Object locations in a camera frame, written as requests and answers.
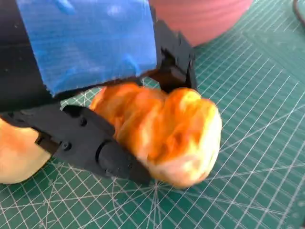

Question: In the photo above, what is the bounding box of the pink bowl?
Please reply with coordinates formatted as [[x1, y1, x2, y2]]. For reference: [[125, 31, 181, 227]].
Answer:
[[149, 0, 253, 47]]

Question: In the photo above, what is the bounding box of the long orange toy bread loaf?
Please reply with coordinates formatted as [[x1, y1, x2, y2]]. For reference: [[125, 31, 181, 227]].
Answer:
[[89, 82, 223, 189]]

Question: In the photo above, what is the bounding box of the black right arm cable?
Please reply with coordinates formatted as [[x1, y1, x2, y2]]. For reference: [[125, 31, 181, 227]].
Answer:
[[292, 0, 305, 21]]

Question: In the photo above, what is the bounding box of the green cutting mat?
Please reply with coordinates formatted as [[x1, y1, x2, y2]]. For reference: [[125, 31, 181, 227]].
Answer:
[[0, 0, 305, 229]]

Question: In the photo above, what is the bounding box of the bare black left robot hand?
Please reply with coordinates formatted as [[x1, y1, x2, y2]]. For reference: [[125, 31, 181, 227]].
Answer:
[[0, 0, 198, 187]]

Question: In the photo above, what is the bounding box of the round pale toy bread bun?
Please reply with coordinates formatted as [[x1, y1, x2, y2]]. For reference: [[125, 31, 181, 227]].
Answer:
[[0, 118, 52, 184]]

